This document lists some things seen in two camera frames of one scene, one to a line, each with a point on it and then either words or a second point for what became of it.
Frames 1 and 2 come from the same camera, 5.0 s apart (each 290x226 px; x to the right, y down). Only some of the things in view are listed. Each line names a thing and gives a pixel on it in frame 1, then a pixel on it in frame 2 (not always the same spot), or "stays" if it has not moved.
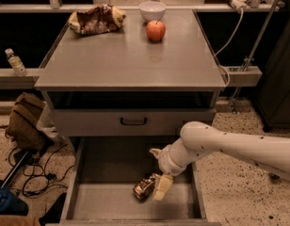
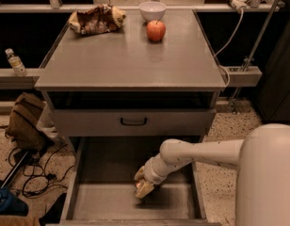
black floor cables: x=40 y=180 stays
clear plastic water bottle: x=16 y=63 stays
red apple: x=155 y=30 stays
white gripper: x=164 y=161 to x=150 y=172
